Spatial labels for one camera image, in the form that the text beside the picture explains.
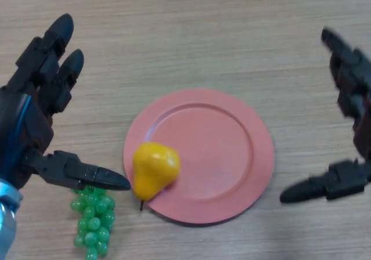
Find green grape bunch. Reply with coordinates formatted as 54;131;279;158
70;184;116;260

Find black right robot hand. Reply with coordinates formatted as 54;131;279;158
279;27;371;204

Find pink round plate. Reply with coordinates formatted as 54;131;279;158
123;88;275;226

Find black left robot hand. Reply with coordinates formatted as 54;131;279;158
0;13;132;192

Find yellow pear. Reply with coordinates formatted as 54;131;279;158
132;142;181;212

